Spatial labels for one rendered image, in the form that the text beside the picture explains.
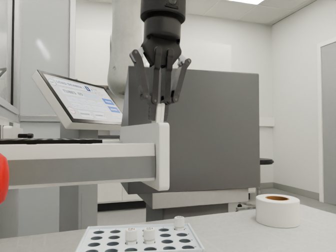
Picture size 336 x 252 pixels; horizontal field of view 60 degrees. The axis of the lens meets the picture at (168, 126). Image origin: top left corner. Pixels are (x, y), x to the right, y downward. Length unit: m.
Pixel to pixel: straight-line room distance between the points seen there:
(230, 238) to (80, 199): 1.15
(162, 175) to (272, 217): 0.19
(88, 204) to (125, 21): 0.96
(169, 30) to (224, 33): 4.50
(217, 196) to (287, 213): 0.34
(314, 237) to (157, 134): 0.28
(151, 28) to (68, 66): 1.72
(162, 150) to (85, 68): 3.51
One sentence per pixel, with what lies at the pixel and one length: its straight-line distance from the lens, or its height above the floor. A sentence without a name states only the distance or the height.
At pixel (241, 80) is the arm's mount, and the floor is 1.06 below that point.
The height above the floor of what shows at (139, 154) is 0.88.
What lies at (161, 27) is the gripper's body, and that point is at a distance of 0.58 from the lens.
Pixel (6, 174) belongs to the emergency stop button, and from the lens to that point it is 0.25.
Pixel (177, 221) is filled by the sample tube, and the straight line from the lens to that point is 0.36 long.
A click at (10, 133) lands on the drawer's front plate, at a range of 0.76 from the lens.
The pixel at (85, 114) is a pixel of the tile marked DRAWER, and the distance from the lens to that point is 1.40.
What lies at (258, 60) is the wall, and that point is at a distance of 5.29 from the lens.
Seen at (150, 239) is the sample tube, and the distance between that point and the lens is 0.32.
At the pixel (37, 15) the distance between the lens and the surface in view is 2.39.
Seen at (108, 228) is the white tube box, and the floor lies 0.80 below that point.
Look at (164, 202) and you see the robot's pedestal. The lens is 0.77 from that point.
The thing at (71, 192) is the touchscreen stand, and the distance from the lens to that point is 1.53.
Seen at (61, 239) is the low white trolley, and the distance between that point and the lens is 0.47.
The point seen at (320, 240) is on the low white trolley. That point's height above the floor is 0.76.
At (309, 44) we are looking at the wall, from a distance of 4.84.
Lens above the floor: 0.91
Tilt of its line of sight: 2 degrees up
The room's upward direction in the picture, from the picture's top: straight up
